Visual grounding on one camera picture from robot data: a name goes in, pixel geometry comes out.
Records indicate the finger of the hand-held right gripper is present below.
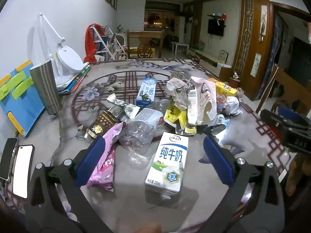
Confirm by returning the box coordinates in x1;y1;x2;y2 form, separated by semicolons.
260;108;311;136
278;106;303;123

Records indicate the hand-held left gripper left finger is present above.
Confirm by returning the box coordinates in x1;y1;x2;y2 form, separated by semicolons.
30;136;113;233

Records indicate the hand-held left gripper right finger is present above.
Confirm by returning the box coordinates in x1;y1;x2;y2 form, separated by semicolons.
194;135;285;233

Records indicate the pink snack wrapper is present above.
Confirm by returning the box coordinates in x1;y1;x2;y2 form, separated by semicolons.
86;122;127;192

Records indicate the blue foil wrapper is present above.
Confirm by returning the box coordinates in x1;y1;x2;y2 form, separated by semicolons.
206;114;230;134

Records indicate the brown gold snack wrapper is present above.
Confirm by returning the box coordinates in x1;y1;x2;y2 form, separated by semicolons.
84;110;120;142

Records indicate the white paper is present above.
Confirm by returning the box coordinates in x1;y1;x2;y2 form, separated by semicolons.
222;96;243;116

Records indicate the clear plastic bottle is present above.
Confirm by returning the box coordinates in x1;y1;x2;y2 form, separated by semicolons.
119;99;170;155

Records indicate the yellow cardboard box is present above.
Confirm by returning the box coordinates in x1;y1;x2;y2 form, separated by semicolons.
208;78;238;97

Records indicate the patterned paper cup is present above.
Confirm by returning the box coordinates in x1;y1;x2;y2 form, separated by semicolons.
106;93;141;124

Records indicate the yellow wrapper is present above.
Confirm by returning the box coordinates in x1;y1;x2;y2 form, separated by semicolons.
164;103;198;136

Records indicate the pink white paper bag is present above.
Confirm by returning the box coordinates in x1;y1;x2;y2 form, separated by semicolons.
187;76;217;125

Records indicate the newspaper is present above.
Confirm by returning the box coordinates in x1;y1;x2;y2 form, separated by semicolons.
164;71;195;108

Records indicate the blue white milk carton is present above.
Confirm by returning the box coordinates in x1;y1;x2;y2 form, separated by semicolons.
136;77;158;108

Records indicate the person's right hand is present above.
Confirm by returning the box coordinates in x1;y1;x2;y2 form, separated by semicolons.
285;152;311;197

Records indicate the person's left hand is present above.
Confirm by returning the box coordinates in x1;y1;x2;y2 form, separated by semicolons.
140;224;162;233

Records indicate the red pot with decorations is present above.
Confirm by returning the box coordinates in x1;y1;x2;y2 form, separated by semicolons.
230;71;240;88

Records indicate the white-screen smartphone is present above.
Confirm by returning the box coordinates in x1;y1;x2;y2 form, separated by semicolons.
13;144;35;199

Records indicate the silver-edged smartphone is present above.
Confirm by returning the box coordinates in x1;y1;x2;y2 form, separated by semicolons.
0;137;19;182

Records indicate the stack of colourful books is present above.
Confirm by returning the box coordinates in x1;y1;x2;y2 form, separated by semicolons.
56;64;92;96

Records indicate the steel tumbler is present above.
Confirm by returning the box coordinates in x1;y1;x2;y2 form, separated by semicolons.
29;59;63;116

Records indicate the low television cabinet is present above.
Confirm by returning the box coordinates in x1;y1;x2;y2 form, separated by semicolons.
190;47;234;78

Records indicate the white desk lamp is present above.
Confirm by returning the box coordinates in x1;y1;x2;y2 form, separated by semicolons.
39;13;91;78

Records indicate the white rack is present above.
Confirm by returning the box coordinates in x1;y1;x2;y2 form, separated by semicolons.
89;25;128;61

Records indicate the red cloth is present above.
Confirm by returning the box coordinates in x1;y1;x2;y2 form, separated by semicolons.
84;23;105;64

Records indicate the small white table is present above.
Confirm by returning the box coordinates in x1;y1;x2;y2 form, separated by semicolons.
171;41;190;53

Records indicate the light wooden chair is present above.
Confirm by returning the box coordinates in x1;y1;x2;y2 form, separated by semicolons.
126;29;166;59

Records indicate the white standing air conditioner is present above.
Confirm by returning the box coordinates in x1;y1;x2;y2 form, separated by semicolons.
178;16;186;46

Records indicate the narrow wall scroll picture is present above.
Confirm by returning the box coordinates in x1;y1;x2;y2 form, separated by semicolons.
253;53;262;77
260;5;268;42

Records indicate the wall television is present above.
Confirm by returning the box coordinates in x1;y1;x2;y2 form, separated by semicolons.
207;19;225;37

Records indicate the wall shelf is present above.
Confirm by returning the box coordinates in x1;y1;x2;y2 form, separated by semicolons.
208;12;227;21

